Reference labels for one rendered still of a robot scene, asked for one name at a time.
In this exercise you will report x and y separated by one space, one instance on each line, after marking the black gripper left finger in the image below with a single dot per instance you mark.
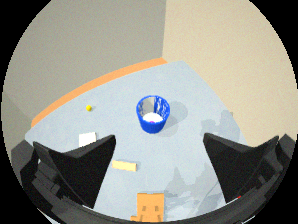
82 169

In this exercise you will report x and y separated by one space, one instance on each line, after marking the blue cup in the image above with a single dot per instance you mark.
153 108

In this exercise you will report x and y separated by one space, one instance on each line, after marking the white flat block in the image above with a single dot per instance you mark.
87 138

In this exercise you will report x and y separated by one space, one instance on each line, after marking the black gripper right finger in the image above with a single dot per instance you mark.
234 163

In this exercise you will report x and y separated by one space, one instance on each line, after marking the tan flat bar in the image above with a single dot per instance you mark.
124 166

